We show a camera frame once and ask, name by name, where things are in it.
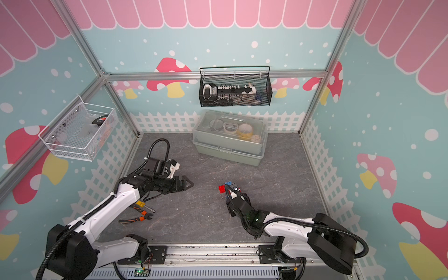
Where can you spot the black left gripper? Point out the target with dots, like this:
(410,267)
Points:
(175,188)

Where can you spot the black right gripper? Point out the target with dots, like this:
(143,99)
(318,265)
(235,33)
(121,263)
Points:
(228,205)

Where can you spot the blue red lego assembly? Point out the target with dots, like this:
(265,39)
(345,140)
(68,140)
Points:
(224,188)

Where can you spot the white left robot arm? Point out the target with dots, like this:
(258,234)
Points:
(73,252)

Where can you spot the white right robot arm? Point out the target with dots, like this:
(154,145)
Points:
(297,240)

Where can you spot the green plastic storage box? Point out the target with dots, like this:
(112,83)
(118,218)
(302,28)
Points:
(231,137)

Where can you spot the red black tape measure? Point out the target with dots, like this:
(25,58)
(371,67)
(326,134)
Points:
(100,120)

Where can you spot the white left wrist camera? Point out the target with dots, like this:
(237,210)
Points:
(160,169)

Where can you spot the yellow handled screwdriver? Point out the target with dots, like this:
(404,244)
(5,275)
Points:
(143,205)

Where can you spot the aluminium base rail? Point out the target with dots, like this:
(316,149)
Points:
(212,255)

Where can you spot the black wire mesh basket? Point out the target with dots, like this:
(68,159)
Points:
(231,86)

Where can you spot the white wire mesh basket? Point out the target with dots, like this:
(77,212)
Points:
(71,134)

